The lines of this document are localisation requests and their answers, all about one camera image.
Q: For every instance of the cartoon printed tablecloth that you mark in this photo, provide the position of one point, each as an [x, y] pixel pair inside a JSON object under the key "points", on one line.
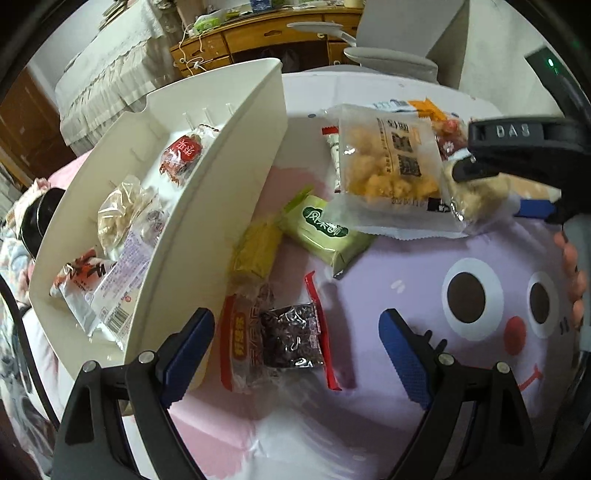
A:
{"points": [[499, 296]]}

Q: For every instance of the yellow snack packet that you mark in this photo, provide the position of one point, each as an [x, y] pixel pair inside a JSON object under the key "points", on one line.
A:
{"points": [[254, 255]]}

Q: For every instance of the black handbag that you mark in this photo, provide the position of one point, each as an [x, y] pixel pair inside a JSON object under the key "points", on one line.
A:
{"points": [[37, 218]]}

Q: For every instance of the pink floral bedding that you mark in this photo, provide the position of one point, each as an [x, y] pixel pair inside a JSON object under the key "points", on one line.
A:
{"points": [[26, 432]]}

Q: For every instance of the white lace covered furniture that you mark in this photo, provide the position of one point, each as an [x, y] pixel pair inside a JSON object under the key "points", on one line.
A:
{"points": [[128, 59]]}

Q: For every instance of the white curtain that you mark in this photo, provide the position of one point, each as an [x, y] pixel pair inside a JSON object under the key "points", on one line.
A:
{"points": [[495, 67]]}

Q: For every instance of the brown wooden door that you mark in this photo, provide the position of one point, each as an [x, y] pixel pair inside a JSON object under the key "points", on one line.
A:
{"points": [[31, 142]]}

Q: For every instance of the wooden desk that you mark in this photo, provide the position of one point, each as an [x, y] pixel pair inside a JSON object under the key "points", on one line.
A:
{"points": [[268, 35]]}

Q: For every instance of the rice cracker red label bag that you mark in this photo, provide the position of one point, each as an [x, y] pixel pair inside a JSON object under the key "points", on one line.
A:
{"points": [[479, 205]]}

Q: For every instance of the clear bun packet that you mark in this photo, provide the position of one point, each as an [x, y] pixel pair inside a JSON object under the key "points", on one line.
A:
{"points": [[118, 211]]}

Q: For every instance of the red white snack packet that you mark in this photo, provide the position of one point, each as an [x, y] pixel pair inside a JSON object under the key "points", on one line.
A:
{"points": [[75, 284]]}

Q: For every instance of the dark brownie red-edged packet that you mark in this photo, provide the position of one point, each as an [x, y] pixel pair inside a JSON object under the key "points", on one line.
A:
{"points": [[260, 341]]}

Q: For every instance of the white orange snack bar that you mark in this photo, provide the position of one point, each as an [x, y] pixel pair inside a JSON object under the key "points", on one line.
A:
{"points": [[421, 108]]}

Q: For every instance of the red round pastry packet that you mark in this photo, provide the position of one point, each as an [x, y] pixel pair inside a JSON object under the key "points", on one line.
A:
{"points": [[179, 158]]}

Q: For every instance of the white plastic storage bin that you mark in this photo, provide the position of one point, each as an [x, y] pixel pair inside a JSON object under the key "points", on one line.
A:
{"points": [[208, 213]]}

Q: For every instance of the person right hand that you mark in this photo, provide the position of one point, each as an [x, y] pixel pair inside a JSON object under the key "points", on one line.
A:
{"points": [[577, 278]]}

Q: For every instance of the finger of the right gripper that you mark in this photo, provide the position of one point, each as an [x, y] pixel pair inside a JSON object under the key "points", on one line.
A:
{"points": [[535, 209], [469, 169]]}

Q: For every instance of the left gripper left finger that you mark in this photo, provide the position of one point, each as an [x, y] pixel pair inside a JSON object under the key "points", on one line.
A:
{"points": [[91, 440]]}

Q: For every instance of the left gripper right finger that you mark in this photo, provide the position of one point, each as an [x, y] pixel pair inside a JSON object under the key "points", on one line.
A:
{"points": [[499, 442]]}

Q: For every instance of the grey office chair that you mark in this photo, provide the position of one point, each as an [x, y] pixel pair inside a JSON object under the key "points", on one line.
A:
{"points": [[423, 40]]}

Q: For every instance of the green pastry packet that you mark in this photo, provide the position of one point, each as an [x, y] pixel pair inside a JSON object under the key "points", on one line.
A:
{"points": [[302, 219]]}

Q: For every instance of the golden fried snack bag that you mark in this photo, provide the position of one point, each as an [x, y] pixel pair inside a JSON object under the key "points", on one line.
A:
{"points": [[390, 175]]}

